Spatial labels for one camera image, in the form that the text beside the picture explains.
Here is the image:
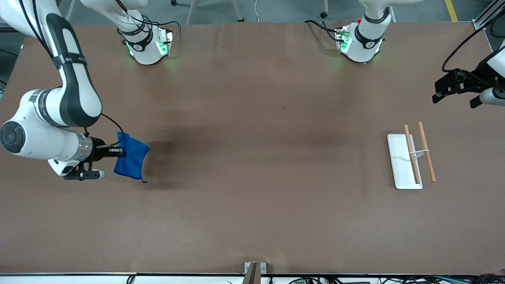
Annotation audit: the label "blue microfibre towel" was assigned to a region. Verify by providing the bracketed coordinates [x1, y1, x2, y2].
[114, 132, 151, 183]

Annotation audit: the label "white towel rack wooden rods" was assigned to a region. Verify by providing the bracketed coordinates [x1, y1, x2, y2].
[387, 121, 437, 190]

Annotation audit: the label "beige stool legs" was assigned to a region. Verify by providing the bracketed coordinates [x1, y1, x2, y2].
[185, 0, 245, 24]

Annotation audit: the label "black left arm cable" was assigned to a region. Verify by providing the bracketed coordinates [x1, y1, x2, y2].
[441, 18, 505, 73]

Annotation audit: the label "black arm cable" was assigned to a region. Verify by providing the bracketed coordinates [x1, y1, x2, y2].
[441, 18, 505, 73]
[18, 0, 125, 147]

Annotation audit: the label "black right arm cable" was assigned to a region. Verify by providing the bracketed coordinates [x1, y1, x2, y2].
[18, 0, 125, 147]

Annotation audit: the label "aluminium frame profile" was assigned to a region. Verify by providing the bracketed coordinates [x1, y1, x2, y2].
[473, 0, 505, 31]

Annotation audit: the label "black right base cable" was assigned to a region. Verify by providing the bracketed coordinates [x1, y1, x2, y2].
[118, 0, 180, 40]

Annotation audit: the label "black base cable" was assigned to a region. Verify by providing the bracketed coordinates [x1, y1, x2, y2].
[118, 0, 180, 40]
[304, 20, 344, 42]

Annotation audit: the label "black left base cable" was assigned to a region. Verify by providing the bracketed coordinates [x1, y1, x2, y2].
[304, 20, 344, 42]

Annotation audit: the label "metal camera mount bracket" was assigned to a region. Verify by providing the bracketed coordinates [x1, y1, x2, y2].
[244, 262, 267, 284]

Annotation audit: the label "tangled cable bundle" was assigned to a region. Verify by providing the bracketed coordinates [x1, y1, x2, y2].
[288, 275, 505, 284]

